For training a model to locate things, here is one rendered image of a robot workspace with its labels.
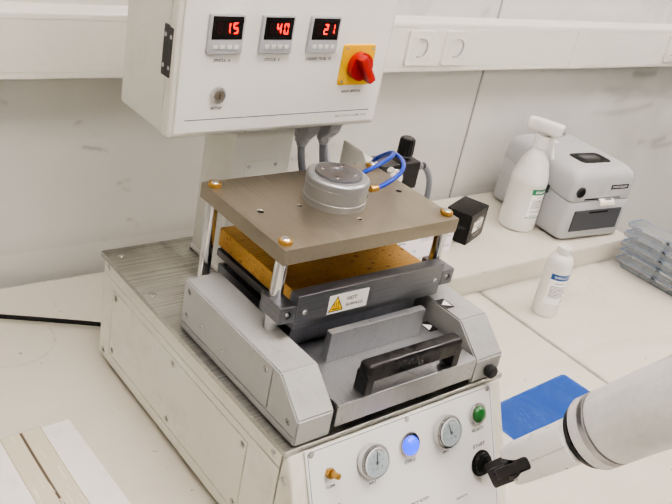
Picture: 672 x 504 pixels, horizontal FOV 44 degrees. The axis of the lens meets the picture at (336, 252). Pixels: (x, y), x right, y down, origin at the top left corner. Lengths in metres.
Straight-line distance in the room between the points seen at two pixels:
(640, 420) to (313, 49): 0.58
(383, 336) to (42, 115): 0.66
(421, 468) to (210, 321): 0.31
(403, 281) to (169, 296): 0.31
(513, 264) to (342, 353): 0.81
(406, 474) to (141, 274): 0.45
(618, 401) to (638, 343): 0.81
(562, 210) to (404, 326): 0.91
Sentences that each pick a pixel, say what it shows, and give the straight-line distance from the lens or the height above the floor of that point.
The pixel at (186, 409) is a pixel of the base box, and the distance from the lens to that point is 1.09.
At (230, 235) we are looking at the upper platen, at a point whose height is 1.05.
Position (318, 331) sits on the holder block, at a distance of 1.01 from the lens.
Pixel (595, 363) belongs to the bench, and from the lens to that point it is 1.60.
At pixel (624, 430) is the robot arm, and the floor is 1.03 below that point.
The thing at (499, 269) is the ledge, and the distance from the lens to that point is 1.71.
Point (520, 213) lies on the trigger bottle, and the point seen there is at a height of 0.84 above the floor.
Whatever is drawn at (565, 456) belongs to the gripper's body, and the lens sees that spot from 0.97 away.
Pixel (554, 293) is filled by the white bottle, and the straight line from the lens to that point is 1.66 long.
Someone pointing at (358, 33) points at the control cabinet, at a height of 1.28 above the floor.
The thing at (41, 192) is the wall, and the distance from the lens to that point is 1.45.
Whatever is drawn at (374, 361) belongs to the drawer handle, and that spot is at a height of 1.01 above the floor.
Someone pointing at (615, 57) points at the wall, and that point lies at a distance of 2.20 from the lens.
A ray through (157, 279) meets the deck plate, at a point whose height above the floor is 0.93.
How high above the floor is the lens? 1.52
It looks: 27 degrees down
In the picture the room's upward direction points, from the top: 12 degrees clockwise
